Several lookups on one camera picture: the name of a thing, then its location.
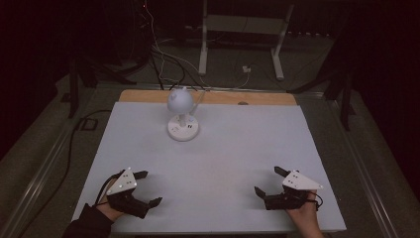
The metal floor rail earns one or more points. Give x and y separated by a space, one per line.
39 172
360 165

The white plug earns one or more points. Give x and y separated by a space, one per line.
246 69

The black rectangular floor bracket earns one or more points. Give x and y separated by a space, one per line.
89 124

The white round-head desk lamp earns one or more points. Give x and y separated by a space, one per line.
180 100

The person's left hand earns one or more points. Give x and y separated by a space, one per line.
112 211

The white metal stand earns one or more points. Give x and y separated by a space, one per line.
244 24

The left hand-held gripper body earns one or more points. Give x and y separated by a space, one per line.
123 183

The black metal stand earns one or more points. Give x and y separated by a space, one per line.
74 89
345 99

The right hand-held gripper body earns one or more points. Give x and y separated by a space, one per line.
297 182

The person's right hand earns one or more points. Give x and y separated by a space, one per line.
305 214

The white table mat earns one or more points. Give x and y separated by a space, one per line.
231 158

